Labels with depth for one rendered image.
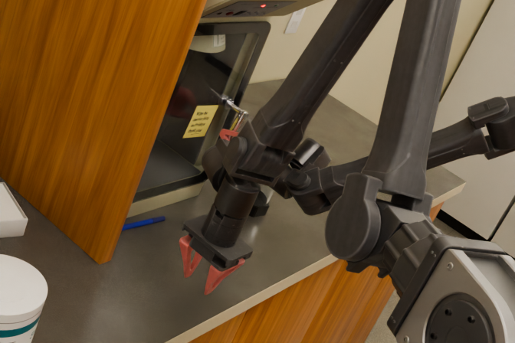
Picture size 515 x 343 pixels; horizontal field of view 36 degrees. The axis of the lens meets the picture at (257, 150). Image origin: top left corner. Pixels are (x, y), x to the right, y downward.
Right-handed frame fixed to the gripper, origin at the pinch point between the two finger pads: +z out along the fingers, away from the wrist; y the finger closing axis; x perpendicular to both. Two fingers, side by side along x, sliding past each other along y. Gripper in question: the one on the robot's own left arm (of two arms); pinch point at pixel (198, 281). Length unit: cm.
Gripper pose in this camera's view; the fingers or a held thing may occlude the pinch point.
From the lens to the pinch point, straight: 129.2
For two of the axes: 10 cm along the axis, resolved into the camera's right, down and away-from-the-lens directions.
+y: -7.4, -5.3, 4.1
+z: -3.7, 8.3, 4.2
